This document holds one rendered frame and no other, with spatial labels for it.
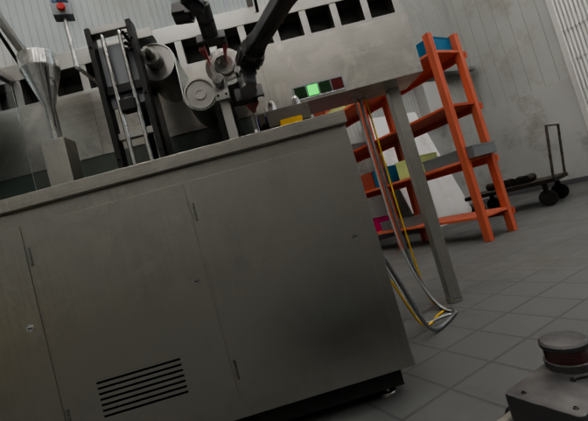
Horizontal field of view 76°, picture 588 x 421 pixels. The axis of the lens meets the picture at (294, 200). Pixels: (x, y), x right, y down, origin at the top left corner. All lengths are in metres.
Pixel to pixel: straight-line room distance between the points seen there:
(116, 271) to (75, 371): 0.30
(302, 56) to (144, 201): 1.07
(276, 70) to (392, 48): 0.57
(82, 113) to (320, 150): 1.22
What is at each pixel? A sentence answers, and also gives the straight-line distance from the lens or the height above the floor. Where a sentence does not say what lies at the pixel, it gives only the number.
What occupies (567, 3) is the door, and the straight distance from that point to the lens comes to 7.38.
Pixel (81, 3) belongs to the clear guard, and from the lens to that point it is 2.08.
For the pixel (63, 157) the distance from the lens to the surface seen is 1.71.
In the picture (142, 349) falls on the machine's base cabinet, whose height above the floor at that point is 0.37.
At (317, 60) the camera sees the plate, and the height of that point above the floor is 1.32.
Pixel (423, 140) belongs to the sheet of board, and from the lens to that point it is 6.26.
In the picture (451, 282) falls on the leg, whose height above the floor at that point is 0.10.
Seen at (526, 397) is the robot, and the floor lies 0.28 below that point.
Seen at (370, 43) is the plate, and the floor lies 1.33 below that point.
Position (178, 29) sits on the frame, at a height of 1.63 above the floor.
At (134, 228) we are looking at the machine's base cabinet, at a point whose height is 0.72.
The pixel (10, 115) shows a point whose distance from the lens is 2.11.
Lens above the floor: 0.61
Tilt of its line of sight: 3 degrees up
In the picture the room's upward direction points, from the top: 16 degrees counter-clockwise
